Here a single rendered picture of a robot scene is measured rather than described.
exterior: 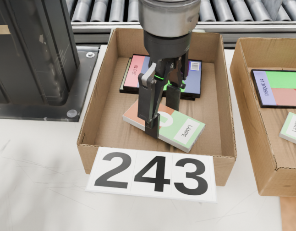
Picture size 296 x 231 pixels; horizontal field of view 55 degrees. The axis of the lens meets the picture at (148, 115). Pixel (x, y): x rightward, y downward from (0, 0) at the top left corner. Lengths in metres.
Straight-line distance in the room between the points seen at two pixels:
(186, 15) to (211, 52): 0.41
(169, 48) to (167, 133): 0.20
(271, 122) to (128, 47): 0.42
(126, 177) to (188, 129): 0.19
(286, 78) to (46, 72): 0.59
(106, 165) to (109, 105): 0.25
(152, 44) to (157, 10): 0.06
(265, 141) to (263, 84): 0.25
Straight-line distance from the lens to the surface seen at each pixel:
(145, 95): 0.47
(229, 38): 1.04
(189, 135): 0.58
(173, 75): 0.55
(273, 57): 0.84
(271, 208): 0.60
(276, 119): 0.72
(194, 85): 0.71
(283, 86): 0.79
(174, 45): 0.43
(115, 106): 0.69
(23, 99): 0.74
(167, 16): 0.40
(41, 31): 0.60
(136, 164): 0.47
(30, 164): 0.64
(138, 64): 0.76
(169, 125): 0.59
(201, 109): 0.69
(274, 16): 1.13
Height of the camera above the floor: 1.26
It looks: 49 degrees down
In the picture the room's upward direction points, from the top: straight up
